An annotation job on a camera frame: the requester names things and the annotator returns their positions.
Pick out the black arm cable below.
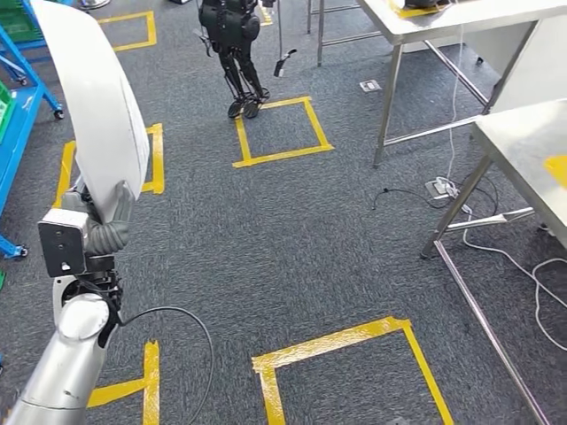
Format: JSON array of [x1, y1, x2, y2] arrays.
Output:
[[119, 305, 214, 425]]

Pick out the yellow floor tape square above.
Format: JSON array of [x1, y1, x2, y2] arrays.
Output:
[[231, 95, 336, 171], [251, 316, 456, 425]]

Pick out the steel workbench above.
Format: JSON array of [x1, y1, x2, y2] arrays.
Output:
[[419, 98, 567, 425]]

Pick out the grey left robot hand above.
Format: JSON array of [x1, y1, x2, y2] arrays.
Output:
[[63, 177, 137, 237]]

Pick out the hanging strap with black clip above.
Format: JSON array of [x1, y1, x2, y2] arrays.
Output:
[[272, 0, 298, 79]]

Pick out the white floor cable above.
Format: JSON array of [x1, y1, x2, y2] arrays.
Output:
[[460, 202, 567, 354]]

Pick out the green plastic crate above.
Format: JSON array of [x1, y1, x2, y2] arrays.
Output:
[[0, 81, 17, 145], [0, 0, 32, 43]]

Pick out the blue metal shelf rack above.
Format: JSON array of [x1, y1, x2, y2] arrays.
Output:
[[0, 81, 46, 261], [0, 0, 65, 120]]

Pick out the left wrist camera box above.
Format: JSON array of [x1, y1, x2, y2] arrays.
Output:
[[38, 208, 90, 279]]

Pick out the black floor cable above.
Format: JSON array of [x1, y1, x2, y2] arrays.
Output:
[[371, 186, 439, 211]]

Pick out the black humanoid robot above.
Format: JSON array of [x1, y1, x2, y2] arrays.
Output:
[[195, 0, 271, 120]]

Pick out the white hanging cable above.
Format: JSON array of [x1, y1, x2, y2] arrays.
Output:
[[445, 23, 467, 184]]

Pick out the white curved car trim part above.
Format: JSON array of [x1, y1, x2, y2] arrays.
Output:
[[29, 0, 150, 224]]

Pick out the steel table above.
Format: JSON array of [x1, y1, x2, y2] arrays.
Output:
[[307, 0, 368, 67], [356, 0, 567, 169]]

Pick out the white board panel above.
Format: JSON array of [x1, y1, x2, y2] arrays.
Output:
[[463, 14, 567, 113]]

